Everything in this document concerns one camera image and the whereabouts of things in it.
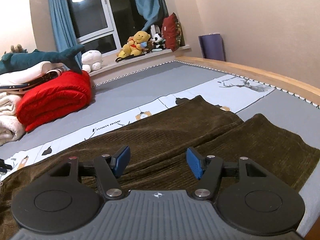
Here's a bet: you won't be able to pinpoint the purple rolled yoga mat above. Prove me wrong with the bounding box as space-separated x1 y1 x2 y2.
199 33 226 61

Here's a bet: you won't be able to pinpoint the white plush toy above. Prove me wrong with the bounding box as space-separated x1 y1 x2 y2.
81 50 102 73

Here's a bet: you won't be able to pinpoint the panda plush toy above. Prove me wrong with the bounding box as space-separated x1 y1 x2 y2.
151 33 165 52

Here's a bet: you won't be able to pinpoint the grey printed bed sheet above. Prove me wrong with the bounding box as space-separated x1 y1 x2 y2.
0 61 320 238

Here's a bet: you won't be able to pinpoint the blue curtain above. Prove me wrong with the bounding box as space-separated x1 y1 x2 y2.
135 0 169 31
47 0 83 68

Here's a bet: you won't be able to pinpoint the yellow plush bear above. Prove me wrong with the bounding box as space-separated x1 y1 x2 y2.
117 31 151 59

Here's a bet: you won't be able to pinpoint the window with white frame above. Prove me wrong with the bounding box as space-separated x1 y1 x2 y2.
67 0 145 54

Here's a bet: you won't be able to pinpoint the wooden bed frame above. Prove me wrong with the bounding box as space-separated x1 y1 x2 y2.
176 56 319 108

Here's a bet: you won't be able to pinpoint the cream folded blanket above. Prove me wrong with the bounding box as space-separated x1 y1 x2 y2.
1 61 63 145

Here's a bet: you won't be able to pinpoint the blue curtain right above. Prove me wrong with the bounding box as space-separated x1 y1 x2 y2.
135 0 169 31

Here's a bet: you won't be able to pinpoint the striped folded garment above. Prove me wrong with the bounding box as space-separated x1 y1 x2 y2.
1 67 67 95

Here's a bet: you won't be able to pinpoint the teal plush shark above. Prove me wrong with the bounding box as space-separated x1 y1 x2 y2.
1 44 85 74

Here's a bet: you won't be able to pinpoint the red folded blanket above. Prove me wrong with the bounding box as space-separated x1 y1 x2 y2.
16 70 92 133

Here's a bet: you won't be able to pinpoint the dark olive corduroy pants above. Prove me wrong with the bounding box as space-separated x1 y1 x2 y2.
1 96 319 239

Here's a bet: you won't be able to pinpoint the blue curtain left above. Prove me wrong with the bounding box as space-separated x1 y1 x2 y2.
47 0 83 68

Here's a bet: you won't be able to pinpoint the brown plush toy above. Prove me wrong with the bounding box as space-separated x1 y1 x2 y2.
9 44 28 53

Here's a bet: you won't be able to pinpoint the red cushion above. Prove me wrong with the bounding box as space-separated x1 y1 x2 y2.
162 12 182 51

